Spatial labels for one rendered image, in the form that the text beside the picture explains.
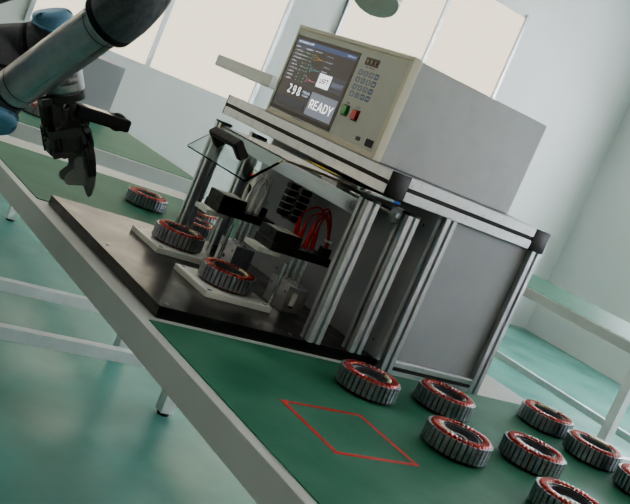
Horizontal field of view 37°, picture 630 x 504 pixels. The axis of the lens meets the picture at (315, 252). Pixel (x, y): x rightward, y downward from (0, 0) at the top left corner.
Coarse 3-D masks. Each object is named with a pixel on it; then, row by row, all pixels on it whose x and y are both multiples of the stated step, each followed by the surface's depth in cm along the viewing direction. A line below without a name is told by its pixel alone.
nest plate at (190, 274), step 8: (176, 264) 183; (184, 272) 179; (192, 272) 181; (192, 280) 176; (200, 280) 177; (200, 288) 173; (208, 288) 174; (216, 288) 176; (208, 296) 172; (216, 296) 173; (224, 296) 174; (232, 296) 175; (240, 296) 178; (248, 296) 181; (256, 296) 184; (240, 304) 176; (248, 304) 177; (256, 304) 178; (264, 304) 180
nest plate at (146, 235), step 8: (136, 232) 200; (144, 232) 200; (144, 240) 196; (152, 240) 195; (152, 248) 192; (160, 248) 191; (168, 248) 194; (176, 256) 193; (184, 256) 194; (192, 256) 196; (200, 256) 199; (208, 256) 203; (200, 264) 197
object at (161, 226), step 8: (160, 224) 197; (168, 224) 201; (176, 224) 204; (152, 232) 199; (160, 232) 196; (168, 232) 195; (176, 232) 195; (184, 232) 204; (192, 232) 203; (160, 240) 197; (168, 240) 196; (176, 240) 195; (184, 240) 196; (192, 240) 196; (200, 240) 198; (176, 248) 196; (184, 248) 196; (192, 248) 197; (200, 248) 199
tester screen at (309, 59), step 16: (304, 48) 204; (320, 48) 199; (288, 64) 208; (304, 64) 203; (320, 64) 198; (336, 64) 193; (352, 64) 189; (288, 80) 206; (304, 80) 201; (288, 96) 205; (304, 96) 200; (336, 96) 190
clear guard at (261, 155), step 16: (224, 128) 175; (192, 144) 173; (208, 144) 171; (256, 144) 165; (224, 160) 163; (256, 160) 159; (272, 160) 158; (288, 160) 158; (304, 160) 176; (240, 176) 156; (336, 176) 168; (368, 192) 168
